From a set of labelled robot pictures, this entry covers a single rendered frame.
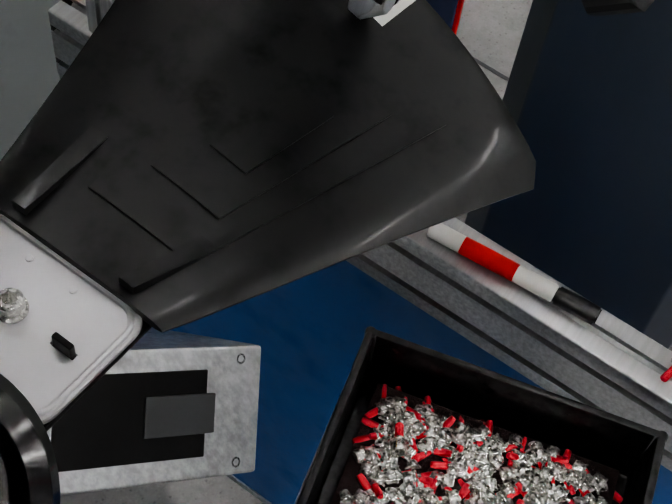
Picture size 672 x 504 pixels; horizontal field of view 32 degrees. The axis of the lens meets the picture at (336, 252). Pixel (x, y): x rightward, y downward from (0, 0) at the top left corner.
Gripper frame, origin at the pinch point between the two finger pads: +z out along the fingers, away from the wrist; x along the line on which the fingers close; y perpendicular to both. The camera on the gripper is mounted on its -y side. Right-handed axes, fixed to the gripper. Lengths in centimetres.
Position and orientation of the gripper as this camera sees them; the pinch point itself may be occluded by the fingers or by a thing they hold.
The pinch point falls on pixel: (381, 6)
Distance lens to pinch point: 57.6
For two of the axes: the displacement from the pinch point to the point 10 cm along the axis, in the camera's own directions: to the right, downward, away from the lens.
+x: -5.8, 6.4, -5.0
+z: -3.3, 3.7, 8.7
